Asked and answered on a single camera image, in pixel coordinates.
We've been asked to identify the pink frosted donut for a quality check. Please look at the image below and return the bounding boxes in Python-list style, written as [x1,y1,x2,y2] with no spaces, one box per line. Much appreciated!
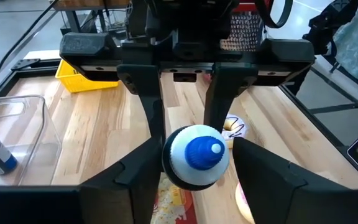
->
[234,182,256,224]

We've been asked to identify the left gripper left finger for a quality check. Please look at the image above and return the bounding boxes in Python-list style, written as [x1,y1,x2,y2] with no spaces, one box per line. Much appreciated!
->
[78,138,168,224]

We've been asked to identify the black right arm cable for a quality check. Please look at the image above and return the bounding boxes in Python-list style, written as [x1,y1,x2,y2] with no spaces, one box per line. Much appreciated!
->
[255,0,295,30]

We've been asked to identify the yellow plastic basket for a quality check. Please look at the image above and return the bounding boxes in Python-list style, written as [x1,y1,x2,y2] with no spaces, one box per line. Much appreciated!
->
[54,58,119,94]

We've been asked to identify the black bulky equipment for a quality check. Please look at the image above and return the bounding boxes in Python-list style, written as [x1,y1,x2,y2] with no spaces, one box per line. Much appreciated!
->
[302,0,358,55]

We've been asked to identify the red metal mesh basket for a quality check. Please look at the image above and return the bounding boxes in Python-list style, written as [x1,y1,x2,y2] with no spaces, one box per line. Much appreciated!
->
[219,1,265,52]

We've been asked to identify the red snack packet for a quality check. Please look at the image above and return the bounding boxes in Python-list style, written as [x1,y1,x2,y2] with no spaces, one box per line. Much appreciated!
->
[150,174,198,224]

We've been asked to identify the clear plastic bin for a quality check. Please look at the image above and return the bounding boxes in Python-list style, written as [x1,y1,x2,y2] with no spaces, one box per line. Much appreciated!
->
[0,95,63,187]

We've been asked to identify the thin black power cable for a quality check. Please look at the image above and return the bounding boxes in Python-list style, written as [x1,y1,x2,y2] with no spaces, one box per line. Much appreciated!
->
[0,0,60,93]

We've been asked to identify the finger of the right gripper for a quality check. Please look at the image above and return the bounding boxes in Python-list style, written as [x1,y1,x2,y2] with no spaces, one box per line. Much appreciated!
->
[116,63,167,147]
[203,62,259,133]

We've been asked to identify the grey metal stand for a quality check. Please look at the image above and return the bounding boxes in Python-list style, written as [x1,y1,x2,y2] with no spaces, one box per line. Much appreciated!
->
[308,63,358,119]

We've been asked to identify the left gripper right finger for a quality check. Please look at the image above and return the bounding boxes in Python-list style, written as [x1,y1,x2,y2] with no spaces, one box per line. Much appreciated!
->
[232,136,351,224]

